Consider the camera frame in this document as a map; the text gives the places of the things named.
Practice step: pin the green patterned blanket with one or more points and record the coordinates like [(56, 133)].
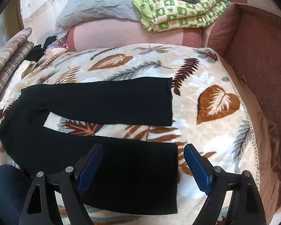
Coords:
[(178, 14)]

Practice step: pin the pink sofa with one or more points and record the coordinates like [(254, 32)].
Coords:
[(260, 51)]

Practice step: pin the leaf print blanket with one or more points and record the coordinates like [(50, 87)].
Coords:
[(213, 133)]

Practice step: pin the person's dark blue trouser leg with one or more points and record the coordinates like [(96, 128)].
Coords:
[(7, 192)]

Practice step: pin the colourful cloth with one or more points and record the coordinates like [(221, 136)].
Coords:
[(60, 41)]

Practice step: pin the black pants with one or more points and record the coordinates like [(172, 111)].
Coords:
[(107, 98)]

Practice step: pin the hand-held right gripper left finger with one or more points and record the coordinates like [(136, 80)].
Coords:
[(91, 168)]

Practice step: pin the grey quilted blanket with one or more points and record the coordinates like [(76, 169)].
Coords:
[(96, 4)]

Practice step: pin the beige bedspread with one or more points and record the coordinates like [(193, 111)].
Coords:
[(267, 145)]

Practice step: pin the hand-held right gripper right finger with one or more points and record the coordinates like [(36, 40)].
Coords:
[(197, 168)]

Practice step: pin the black cloth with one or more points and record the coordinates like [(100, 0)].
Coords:
[(37, 51)]

